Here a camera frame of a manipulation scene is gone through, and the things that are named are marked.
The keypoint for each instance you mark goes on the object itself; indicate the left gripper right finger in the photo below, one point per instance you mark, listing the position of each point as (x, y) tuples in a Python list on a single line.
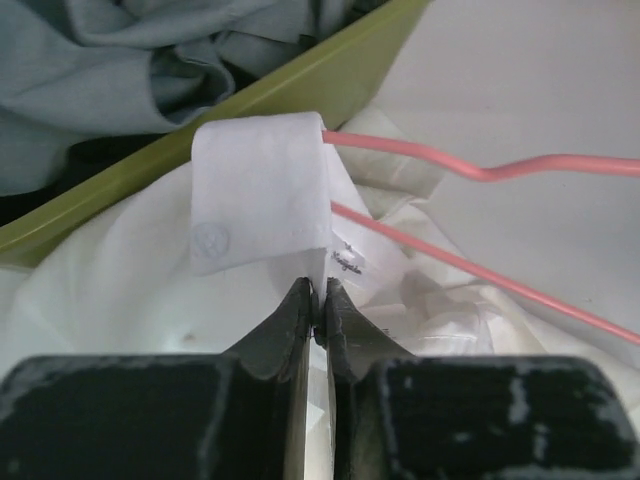
[(399, 416)]

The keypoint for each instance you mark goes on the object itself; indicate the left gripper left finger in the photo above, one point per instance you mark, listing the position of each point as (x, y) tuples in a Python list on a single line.
[(238, 414)]

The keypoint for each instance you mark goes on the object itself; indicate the white shirt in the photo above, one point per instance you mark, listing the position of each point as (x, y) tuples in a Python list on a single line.
[(195, 261)]

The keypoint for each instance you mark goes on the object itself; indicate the pink hanger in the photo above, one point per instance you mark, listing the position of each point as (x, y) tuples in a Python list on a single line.
[(559, 231)]

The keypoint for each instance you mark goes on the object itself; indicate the grey shirt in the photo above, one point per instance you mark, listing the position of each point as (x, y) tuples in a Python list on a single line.
[(72, 71)]

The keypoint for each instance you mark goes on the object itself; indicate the green plastic basket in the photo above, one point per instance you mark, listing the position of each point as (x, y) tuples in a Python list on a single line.
[(336, 79)]

